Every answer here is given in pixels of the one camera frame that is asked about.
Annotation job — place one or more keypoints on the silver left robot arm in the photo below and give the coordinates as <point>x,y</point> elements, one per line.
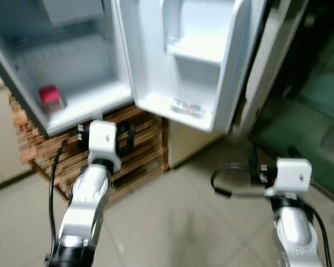
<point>89,200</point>

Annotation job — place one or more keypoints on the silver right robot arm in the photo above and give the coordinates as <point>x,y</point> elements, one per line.
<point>292,228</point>

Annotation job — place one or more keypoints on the grey mini fridge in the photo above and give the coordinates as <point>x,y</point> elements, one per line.
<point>78,67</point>

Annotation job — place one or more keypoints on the white fridge door shelf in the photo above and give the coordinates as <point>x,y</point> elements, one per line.
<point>195,55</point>

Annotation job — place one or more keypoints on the wooden wine rack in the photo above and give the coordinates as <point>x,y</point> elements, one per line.
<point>147,147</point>

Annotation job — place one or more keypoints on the clear label sticker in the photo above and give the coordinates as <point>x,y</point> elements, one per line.
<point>188,107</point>

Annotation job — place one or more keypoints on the small red box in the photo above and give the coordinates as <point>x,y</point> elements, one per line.
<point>49,93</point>

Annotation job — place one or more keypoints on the beige kitchen cabinet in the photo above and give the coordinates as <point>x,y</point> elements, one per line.
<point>0,144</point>

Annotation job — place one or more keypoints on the grey freezer compartment flap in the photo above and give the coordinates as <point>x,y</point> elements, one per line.
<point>72,10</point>

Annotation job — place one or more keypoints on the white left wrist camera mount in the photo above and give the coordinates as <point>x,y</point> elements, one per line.
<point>103,142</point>

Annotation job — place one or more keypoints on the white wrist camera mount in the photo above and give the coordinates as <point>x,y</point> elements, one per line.
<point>103,142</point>
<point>294,173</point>

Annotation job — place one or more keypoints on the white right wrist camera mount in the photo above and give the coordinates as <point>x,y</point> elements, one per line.
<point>294,173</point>

